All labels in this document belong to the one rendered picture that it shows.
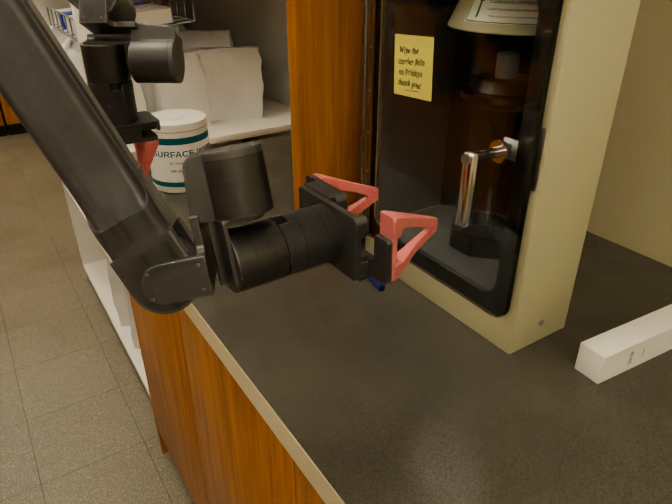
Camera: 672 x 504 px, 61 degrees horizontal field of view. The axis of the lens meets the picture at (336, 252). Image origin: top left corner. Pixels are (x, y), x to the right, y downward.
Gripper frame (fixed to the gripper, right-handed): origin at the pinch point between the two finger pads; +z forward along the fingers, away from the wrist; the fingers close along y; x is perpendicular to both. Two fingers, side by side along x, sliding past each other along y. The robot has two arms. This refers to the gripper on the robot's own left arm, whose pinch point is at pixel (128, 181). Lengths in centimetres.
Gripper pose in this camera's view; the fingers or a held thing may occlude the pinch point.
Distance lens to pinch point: 89.7
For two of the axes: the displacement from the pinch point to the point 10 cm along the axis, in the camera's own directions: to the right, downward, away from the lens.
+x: -5.5, -4.0, 7.4
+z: 0.0, 8.8, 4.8
